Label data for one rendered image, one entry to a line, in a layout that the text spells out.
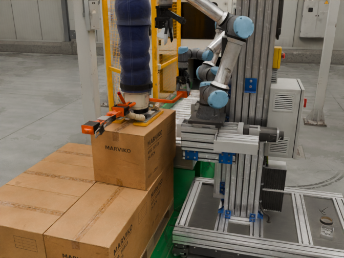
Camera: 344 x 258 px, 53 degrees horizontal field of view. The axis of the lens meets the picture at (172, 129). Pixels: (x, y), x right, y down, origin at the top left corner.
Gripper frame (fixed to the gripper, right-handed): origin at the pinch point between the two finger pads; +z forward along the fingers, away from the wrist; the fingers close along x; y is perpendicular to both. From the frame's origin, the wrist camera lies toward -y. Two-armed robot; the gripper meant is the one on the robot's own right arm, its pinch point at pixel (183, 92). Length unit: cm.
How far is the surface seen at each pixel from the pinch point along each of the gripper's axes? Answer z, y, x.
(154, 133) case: 18.1, 45.2, -6.5
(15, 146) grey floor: 108, -75, -247
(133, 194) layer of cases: 54, 68, -12
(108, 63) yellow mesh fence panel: 3, -123, -132
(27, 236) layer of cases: 58, 122, -53
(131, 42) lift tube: -41, 39, -24
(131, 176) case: 45, 61, -17
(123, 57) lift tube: -31, 38, -31
